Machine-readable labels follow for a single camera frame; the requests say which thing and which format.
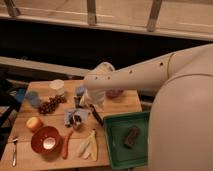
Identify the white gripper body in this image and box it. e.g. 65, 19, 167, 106
81, 90, 105, 108

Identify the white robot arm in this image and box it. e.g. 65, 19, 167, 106
84, 43, 213, 171

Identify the purple bowl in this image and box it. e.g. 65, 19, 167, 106
106, 89, 124, 98

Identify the white cup inside bowl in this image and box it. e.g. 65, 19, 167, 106
43, 137, 56, 150

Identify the orange-red bowl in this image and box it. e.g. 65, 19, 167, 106
31, 126, 61, 155

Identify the blue sponge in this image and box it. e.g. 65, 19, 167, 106
75, 85, 86, 96

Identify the small metal cup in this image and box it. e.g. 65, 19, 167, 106
72, 115, 82, 130

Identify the green plastic tray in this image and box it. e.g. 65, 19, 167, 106
103, 111, 149, 170

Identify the orange carrot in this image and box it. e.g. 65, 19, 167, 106
61, 129, 73, 159

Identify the bunch of dark grapes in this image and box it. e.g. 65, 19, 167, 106
38, 95, 67, 114

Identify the red-yellow apple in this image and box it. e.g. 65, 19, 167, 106
26, 117, 43, 132

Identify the black chair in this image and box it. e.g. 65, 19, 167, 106
0, 77, 26, 158

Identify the black handled can opener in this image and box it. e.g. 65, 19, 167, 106
73, 95, 105, 127

